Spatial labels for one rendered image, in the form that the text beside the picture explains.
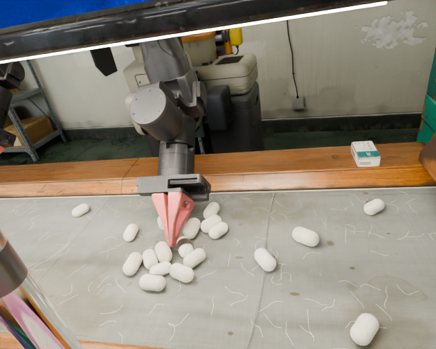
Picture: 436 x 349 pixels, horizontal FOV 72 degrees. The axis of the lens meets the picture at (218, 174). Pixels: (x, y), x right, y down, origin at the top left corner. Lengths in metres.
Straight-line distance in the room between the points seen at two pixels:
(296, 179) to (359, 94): 1.96
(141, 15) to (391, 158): 0.50
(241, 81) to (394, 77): 1.45
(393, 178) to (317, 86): 1.90
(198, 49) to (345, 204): 0.96
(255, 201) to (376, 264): 0.21
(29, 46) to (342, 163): 0.49
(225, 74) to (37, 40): 1.04
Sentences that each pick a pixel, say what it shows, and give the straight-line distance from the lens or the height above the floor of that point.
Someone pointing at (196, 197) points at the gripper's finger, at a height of 0.79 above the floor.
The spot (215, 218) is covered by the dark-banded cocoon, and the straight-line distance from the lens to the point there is 0.48.
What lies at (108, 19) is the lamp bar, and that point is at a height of 1.06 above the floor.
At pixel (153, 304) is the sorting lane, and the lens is 0.42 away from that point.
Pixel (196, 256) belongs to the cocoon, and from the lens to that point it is 0.43.
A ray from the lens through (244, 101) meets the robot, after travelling 1.27.
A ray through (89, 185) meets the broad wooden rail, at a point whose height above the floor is 0.76.
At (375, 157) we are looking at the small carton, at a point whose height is 0.78.
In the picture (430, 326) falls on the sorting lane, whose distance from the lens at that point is 0.40.
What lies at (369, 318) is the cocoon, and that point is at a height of 0.76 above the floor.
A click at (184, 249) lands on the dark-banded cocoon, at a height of 0.76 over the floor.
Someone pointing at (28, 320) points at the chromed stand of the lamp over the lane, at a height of 0.93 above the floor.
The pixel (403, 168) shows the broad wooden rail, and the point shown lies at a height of 0.76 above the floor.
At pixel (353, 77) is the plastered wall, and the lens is 2.44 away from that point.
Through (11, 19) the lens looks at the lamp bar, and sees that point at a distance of 0.28.
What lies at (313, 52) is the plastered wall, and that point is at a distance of 2.38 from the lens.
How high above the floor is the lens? 1.06
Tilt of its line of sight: 31 degrees down
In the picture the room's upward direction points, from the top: 10 degrees counter-clockwise
